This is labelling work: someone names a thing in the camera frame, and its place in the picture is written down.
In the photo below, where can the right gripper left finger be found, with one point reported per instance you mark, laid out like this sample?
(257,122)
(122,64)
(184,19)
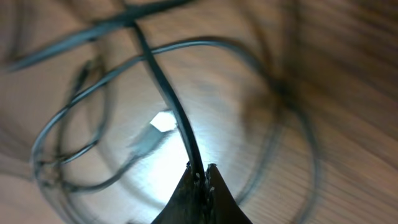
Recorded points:
(184,206)

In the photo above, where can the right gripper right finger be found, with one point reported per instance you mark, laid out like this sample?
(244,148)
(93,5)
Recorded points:
(222,207)

